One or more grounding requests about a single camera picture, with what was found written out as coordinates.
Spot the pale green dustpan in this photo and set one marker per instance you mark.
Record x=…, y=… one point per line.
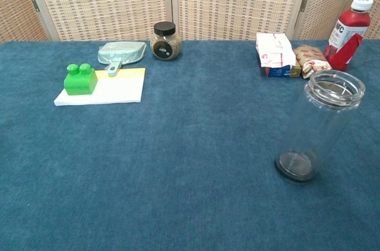
x=121, y=52

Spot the blue yellow carton box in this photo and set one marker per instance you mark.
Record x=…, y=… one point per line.
x=280, y=72

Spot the red juice bottle white cap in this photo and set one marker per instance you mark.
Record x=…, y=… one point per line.
x=347, y=37

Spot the white yellow notepad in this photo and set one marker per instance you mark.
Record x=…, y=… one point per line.
x=118, y=89

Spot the brown red snack packet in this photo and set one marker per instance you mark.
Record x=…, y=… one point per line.
x=311, y=56

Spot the woven folding screen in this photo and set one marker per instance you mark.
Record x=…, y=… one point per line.
x=104, y=1

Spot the blue tablecloth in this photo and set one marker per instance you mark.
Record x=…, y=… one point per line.
x=184, y=150

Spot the clear tall glass jar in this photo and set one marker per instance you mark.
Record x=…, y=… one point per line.
x=326, y=126

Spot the glass jar black lid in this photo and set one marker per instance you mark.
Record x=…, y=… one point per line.
x=165, y=46

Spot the green toy building brick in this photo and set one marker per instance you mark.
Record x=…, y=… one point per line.
x=80, y=83

